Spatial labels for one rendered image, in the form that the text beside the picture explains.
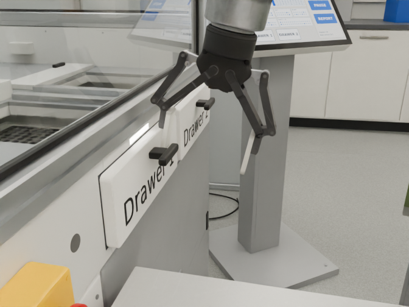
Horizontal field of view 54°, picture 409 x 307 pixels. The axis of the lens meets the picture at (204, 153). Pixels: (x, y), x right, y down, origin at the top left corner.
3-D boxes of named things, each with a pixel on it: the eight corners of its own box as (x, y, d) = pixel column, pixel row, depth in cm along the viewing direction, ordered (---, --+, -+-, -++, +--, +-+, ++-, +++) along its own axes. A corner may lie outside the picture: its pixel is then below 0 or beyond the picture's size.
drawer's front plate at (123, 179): (177, 166, 81) (176, 113, 77) (118, 250, 55) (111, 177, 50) (169, 165, 81) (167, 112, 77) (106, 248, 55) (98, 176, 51)
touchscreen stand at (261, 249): (338, 273, 175) (375, 30, 136) (249, 306, 157) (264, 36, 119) (272, 219, 217) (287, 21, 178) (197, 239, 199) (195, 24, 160)
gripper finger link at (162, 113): (169, 100, 63) (151, 95, 63) (164, 129, 65) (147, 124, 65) (172, 97, 64) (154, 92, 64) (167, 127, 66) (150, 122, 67)
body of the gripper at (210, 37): (263, 31, 60) (248, 90, 64) (210, 18, 61) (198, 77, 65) (259, 36, 53) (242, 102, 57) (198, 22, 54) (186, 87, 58)
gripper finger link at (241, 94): (226, 69, 62) (235, 65, 61) (259, 131, 64) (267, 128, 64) (222, 74, 58) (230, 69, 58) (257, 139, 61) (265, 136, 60)
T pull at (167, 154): (179, 150, 67) (179, 142, 67) (165, 167, 61) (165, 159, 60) (158, 148, 68) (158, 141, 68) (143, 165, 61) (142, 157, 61)
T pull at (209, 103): (215, 102, 96) (215, 97, 95) (209, 111, 89) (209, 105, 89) (200, 102, 97) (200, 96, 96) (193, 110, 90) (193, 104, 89)
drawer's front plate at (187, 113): (209, 120, 109) (209, 80, 105) (181, 161, 83) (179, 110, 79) (203, 120, 110) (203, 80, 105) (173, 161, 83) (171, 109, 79)
